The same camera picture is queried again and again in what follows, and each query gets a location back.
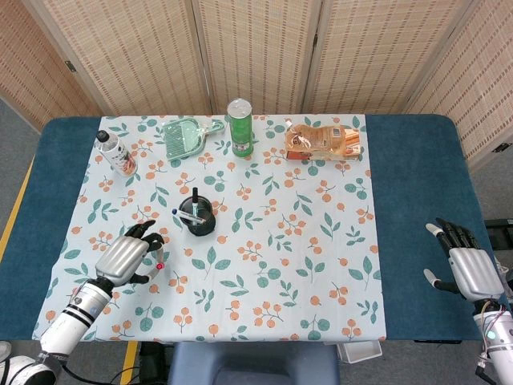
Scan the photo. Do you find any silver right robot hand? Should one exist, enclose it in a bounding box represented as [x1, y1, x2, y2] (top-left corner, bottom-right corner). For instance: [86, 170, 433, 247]
[423, 217, 507, 302]

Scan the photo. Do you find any blue padded chair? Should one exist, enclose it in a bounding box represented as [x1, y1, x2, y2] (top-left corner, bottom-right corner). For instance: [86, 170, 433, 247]
[167, 341, 341, 385]

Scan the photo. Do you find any green cylindrical snack can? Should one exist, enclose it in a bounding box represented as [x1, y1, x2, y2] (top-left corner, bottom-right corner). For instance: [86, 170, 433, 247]
[226, 99, 255, 158]

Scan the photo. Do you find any white bottle with black cap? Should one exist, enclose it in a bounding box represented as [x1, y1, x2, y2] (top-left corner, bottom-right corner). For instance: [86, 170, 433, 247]
[95, 130, 139, 177]

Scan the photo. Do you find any light green dustpan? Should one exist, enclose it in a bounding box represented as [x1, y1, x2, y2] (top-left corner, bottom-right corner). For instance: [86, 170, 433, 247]
[163, 115, 226, 162]

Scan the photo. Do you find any black mesh pen holder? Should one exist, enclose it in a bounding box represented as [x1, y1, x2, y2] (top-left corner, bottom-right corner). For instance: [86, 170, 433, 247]
[177, 195, 216, 237]

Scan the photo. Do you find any black table leg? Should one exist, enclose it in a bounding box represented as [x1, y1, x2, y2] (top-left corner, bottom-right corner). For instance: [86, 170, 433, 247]
[139, 342, 173, 385]

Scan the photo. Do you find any white plastic box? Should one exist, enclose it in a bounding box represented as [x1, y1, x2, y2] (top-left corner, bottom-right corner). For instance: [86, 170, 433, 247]
[336, 341, 382, 364]

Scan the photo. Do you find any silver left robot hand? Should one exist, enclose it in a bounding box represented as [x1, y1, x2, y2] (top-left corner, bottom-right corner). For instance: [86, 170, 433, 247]
[94, 219, 168, 288]

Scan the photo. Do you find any dark equipment frame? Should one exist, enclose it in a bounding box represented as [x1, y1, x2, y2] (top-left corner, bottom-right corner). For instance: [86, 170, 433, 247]
[484, 218, 513, 282]

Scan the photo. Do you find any blue cap marker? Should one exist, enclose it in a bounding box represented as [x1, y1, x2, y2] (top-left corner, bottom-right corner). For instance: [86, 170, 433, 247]
[171, 208, 208, 225]

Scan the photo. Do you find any woven folding screen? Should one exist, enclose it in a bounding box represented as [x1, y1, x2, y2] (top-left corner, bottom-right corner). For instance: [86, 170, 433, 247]
[0, 0, 513, 169]

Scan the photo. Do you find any leaf and fruit tablecloth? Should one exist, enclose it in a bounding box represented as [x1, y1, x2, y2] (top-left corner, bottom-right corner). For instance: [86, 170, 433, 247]
[31, 114, 388, 344]

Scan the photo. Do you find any blue table cover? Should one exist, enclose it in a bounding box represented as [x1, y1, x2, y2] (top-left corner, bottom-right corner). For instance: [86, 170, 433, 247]
[0, 114, 496, 346]

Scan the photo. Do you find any orange snack package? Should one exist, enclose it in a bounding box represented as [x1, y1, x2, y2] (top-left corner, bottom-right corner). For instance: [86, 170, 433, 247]
[284, 123, 364, 162]

